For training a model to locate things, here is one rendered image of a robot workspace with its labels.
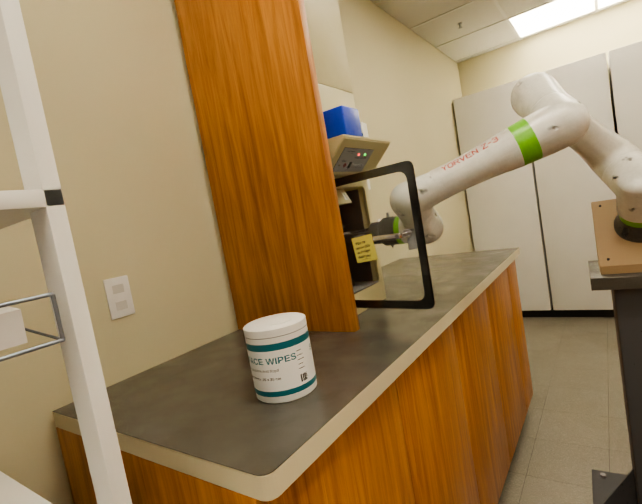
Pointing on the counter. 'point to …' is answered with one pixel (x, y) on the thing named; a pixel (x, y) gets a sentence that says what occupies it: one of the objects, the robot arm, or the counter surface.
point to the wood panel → (268, 160)
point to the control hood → (357, 147)
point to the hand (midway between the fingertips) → (333, 238)
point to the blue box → (342, 121)
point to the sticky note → (364, 248)
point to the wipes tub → (280, 357)
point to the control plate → (352, 159)
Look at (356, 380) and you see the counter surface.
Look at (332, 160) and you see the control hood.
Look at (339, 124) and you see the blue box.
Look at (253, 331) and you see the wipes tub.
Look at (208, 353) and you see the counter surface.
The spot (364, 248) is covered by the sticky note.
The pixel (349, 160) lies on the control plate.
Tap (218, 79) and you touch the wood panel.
